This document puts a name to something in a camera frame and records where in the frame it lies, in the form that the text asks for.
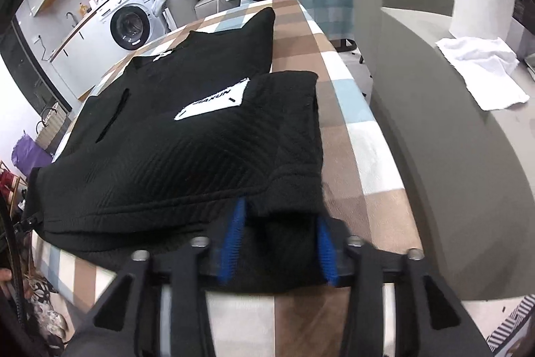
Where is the black knitted garment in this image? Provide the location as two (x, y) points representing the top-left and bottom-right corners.
(24, 8), (326, 293)

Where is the checkered tablecloth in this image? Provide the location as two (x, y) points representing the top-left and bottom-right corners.
(32, 0), (422, 356)

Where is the woven laundry basket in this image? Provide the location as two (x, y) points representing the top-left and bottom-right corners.
(35, 102), (71, 155)

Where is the shoe rack with shoes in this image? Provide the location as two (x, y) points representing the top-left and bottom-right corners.
(0, 161), (27, 217)

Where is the purple bag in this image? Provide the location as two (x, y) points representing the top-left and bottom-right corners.
(11, 133), (52, 178)

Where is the white cloth on counter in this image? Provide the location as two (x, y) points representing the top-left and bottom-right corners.
(436, 37), (530, 111)

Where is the white front-load washing machine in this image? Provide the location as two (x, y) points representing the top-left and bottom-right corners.
(94, 0), (169, 54)

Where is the white paper roll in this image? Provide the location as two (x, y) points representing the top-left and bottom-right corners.
(449, 0), (515, 40)

